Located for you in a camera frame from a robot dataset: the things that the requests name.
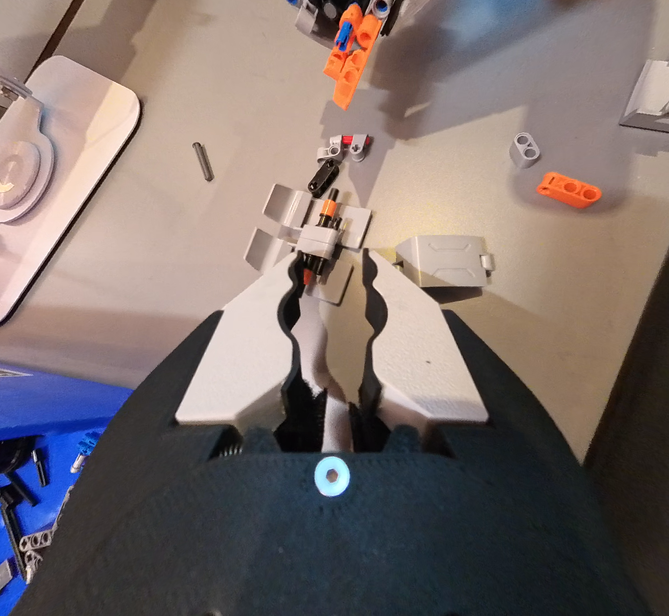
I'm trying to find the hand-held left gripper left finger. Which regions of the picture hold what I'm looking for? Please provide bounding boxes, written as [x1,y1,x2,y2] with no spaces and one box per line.
[175,253,346,451]

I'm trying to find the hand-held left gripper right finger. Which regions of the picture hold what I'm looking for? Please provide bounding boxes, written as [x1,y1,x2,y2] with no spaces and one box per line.
[357,249,490,440]

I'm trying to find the grey winged toy brick assembly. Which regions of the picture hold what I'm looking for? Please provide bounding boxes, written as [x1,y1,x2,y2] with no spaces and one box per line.
[246,184,373,306]

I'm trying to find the grey curved toy panel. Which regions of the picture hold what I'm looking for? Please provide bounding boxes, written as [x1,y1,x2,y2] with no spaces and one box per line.
[394,236,495,291]

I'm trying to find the blue parts tray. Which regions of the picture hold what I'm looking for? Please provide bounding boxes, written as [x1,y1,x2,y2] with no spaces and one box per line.
[0,362,134,616]

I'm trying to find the grey red connector cluster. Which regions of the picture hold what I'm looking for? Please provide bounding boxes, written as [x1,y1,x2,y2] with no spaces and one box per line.
[316,133,373,165]

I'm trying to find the dark grey toy axle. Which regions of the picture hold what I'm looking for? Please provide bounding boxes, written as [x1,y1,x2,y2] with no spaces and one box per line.
[192,142,215,182]

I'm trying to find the black small toy connector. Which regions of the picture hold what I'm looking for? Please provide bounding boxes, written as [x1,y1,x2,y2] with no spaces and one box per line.
[307,163,341,195]

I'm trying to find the small grey two-hole beam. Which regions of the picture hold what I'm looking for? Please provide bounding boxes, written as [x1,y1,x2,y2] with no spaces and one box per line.
[510,133,542,169]

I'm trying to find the orange toy beam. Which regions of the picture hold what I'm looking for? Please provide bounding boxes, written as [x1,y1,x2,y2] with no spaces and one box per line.
[537,172,602,208]

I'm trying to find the pile of small brick parts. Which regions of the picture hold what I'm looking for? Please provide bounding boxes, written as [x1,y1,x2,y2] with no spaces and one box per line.
[0,430,101,588]

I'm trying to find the white rounded board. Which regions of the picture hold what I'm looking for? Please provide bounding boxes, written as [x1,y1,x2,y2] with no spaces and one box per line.
[0,55,142,325]

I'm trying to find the grey hinged toy panel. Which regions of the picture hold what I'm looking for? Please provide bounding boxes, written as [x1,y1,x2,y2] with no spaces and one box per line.
[619,59,669,134]

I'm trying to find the clear grey round stand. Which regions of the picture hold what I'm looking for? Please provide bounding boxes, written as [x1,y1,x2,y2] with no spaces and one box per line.
[0,75,56,225]

